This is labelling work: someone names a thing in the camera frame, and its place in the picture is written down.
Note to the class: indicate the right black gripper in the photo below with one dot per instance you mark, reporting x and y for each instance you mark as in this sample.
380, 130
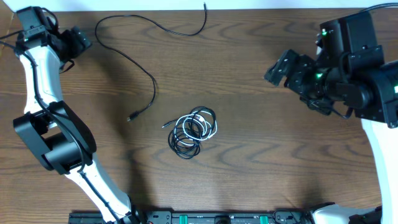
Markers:
301, 63

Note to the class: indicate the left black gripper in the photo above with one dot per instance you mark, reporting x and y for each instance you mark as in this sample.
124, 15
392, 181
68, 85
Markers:
72, 37

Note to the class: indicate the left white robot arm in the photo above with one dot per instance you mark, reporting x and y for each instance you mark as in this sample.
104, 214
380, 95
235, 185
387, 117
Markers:
50, 129

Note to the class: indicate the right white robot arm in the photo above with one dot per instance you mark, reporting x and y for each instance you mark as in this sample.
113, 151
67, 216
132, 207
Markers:
350, 68

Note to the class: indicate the cardboard box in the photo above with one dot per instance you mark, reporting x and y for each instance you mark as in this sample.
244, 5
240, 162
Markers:
6, 17

